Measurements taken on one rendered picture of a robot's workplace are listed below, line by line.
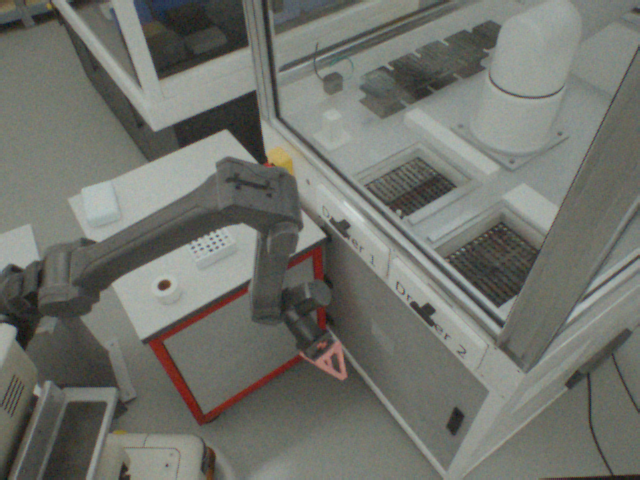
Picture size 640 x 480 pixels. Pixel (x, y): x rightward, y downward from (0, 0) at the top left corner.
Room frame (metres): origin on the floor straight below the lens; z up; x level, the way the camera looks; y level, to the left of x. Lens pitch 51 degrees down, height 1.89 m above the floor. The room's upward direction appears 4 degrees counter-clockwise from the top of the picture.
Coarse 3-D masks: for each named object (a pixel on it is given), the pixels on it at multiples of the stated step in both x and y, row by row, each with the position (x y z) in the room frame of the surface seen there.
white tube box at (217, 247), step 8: (216, 232) 0.96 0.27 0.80; (200, 240) 0.93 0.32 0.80; (208, 240) 0.93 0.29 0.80; (216, 240) 0.93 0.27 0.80; (224, 240) 0.93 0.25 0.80; (232, 240) 0.93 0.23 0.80; (192, 248) 0.92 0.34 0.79; (200, 248) 0.91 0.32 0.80; (208, 248) 0.91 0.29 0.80; (216, 248) 0.91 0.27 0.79; (224, 248) 0.90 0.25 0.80; (232, 248) 0.91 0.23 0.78; (192, 256) 0.88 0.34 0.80; (208, 256) 0.88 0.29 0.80; (216, 256) 0.89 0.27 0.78; (224, 256) 0.90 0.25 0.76; (200, 264) 0.86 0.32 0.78; (208, 264) 0.87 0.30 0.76
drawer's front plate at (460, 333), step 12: (396, 264) 0.71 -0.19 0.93; (396, 276) 0.70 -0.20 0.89; (408, 276) 0.67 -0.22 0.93; (408, 288) 0.66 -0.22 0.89; (420, 288) 0.63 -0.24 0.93; (408, 300) 0.66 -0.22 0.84; (420, 300) 0.63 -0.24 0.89; (432, 300) 0.60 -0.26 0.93; (444, 312) 0.57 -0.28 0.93; (444, 324) 0.56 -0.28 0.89; (456, 324) 0.54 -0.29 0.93; (444, 336) 0.55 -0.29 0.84; (456, 336) 0.53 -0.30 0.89; (468, 336) 0.51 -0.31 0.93; (456, 348) 0.52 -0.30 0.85; (468, 348) 0.50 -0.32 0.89; (480, 348) 0.48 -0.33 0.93; (468, 360) 0.49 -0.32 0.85; (480, 360) 0.48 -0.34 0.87
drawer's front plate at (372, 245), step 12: (324, 192) 0.96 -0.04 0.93; (324, 204) 0.96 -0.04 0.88; (336, 204) 0.91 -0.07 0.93; (324, 216) 0.96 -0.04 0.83; (336, 216) 0.91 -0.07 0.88; (348, 216) 0.87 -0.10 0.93; (360, 228) 0.82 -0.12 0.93; (348, 240) 0.86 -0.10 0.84; (360, 240) 0.82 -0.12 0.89; (372, 240) 0.78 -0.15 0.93; (372, 252) 0.78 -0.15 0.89; (384, 252) 0.75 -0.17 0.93; (384, 264) 0.74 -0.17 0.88; (384, 276) 0.75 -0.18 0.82
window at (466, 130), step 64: (320, 0) 1.01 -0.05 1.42; (384, 0) 0.84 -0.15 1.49; (448, 0) 0.72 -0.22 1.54; (512, 0) 0.63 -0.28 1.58; (576, 0) 0.56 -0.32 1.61; (320, 64) 1.02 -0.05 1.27; (384, 64) 0.83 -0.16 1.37; (448, 64) 0.71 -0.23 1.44; (512, 64) 0.61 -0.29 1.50; (576, 64) 0.54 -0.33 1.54; (320, 128) 1.02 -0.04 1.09; (384, 128) 0.82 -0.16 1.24; (448, 128) 0.69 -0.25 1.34; (512, 128) 0.59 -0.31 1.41; (576, 128) 0.51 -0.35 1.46; (384, 192) 0.81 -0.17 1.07; (448, 192) 0.66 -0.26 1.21; (512, 192) 0.56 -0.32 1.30; (448, 256) 0.63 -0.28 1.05; (512, 256) 0.52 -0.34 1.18
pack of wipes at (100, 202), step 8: (96, 184) 1.19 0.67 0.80; (104, 184) 1.19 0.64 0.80; (112, 184) 1.20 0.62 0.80; (88, 192) 1.16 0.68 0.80; (96, 192) 1.15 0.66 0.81; (104, 192) 1.15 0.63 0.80; (112, 192) 1.15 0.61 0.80; (88, 200) 1.12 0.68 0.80; (96, 200) 1.12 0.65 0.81; (104, 200) 1.12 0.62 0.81; (112, 200) 1.12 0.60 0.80; (88, 208) 1.09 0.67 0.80; (96, 208) 1.09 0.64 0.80; (104, 208) 1.08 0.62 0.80; (112, 208) 1.08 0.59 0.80; (88, 216) 1.06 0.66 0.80; (96, 216) 1.06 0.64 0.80; (104, 216) 1.06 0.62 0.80; (112, 216) 1.07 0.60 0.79; (120, 216) 1.08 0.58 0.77; (96, 224) 1.05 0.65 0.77
